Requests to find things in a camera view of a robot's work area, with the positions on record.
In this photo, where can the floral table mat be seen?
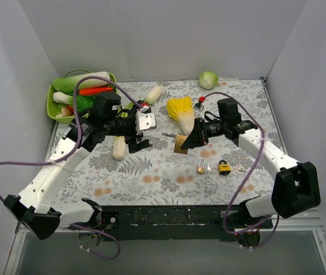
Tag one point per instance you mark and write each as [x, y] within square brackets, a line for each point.
[159, 176]

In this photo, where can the large brass padlock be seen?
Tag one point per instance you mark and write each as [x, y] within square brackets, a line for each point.
[179, 140]

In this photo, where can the yellow napa cabbage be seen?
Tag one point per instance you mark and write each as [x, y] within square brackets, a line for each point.
[182, 112]

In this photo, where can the green bok choy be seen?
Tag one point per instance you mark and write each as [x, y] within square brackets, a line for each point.
[82, 103]

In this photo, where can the yellow padlock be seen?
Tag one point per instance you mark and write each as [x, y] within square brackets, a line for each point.
[224, 168]

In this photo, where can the orange carrot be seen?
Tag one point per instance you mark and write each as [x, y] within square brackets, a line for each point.
[94, 91]

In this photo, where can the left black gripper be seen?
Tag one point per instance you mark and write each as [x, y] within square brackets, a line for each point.
[136, 137]

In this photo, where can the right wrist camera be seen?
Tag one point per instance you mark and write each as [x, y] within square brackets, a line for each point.
[199, 104]

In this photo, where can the celery stalk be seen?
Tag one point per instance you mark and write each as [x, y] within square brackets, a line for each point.
[119, 148]

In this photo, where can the small brass padlock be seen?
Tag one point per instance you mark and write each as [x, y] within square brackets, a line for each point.
[201, 166]

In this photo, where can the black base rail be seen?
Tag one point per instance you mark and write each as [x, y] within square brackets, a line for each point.
[165, 222]

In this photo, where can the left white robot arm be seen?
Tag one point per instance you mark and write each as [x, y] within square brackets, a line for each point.
[34, 207]

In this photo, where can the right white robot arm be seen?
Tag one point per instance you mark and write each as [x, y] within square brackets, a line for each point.
[296, 185]

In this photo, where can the green plastic basket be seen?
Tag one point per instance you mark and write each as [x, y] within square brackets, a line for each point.
[67, 84]

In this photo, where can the round green cabbage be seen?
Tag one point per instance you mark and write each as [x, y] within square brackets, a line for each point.
[208, 80]

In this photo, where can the white radish with leaves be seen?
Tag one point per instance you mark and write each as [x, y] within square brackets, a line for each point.
[151, 97]

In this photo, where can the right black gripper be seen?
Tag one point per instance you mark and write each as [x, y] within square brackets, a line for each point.
[201, 133]

